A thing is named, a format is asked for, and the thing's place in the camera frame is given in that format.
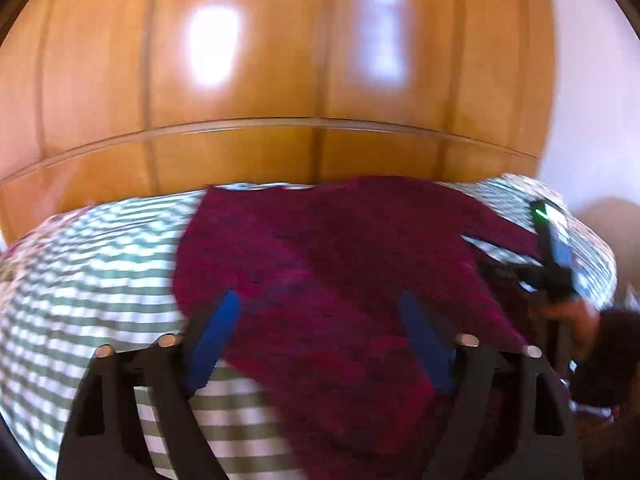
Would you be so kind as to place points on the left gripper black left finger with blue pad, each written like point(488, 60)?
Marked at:
point(103, 437)

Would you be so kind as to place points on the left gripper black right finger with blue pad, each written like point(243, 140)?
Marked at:
point(510, 418)

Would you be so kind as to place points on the maroon floral patterned garment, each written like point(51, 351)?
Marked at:
point(319, 273)

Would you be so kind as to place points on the person's right hand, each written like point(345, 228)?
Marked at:
point(584, 319)

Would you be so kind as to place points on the green white checked bedsheet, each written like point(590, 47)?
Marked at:
point(102, 276)

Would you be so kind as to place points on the glossy wooden wardrobe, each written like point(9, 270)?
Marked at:
point(103, 100)

